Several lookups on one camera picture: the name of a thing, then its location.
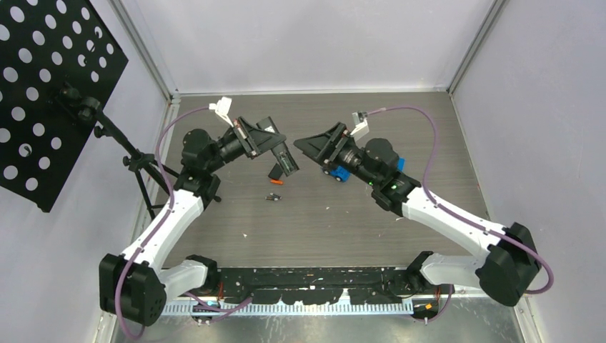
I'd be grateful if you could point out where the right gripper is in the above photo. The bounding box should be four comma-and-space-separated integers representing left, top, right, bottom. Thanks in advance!
294, 121, 380, 188

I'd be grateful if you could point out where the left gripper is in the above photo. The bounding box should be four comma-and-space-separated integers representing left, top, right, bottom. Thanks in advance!
207, 117, 286, 174

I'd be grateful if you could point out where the black remote control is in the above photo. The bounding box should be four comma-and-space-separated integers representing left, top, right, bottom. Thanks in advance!
272, 144, 299, 177

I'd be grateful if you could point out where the black battery cover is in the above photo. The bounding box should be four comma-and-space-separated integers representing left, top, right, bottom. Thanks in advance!
268, 164, 283, 180

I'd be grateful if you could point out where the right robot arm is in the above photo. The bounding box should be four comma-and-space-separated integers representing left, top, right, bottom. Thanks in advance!
294, 122, 542, 307

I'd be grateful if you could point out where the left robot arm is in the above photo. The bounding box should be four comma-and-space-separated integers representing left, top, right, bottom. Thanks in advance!
99, 117, 286, 327

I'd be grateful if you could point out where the blue toy car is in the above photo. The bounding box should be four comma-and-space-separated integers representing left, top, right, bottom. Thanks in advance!
322, 166, 351, 182

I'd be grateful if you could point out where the grey battery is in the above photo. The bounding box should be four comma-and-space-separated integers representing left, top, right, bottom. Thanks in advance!
269, 193, 282, 201

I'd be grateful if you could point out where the black tripod stand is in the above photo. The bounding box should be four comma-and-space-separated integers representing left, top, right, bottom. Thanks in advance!
52, 81, 169, 219

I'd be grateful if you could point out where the black perforated board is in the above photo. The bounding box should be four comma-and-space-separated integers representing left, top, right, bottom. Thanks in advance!
1, 1, 128, 212

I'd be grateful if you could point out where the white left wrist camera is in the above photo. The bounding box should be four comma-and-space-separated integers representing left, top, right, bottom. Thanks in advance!
209, 96, 234, 127

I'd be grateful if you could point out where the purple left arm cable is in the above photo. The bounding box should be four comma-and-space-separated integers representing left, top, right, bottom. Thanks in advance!
114, 106, 224, 341

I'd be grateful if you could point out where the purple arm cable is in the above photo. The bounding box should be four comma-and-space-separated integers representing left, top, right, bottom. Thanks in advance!
367, 104, 555, 295
114, 106, 224, 341

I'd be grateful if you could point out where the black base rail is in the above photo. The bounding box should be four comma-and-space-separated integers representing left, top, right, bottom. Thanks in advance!
174, 266, 455, 307

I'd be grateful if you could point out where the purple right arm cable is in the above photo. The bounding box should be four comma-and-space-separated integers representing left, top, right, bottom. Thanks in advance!
367, 104, 555, 295

